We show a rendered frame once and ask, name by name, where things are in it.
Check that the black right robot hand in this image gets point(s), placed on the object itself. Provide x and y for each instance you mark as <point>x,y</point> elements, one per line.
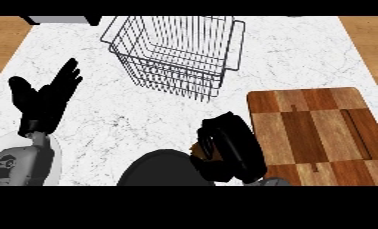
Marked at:
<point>236,146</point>

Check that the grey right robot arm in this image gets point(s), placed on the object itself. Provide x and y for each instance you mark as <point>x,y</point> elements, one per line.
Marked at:
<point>267,182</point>

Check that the grey and black appliance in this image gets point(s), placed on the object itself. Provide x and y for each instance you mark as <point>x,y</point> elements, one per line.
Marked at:
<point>59,19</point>

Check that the brown wooden cutting board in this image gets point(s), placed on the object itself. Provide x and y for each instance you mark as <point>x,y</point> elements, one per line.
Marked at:
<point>314,133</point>

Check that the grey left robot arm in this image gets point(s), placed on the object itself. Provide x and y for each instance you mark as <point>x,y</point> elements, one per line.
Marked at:
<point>22,164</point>

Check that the brown sweet potato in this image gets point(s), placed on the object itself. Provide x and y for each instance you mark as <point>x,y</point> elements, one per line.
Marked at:
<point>197,149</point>

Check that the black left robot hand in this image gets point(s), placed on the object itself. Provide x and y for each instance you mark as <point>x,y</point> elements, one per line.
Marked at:
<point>48,101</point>

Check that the dark grey round object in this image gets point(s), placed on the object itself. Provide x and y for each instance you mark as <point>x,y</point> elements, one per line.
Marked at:
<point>162,169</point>

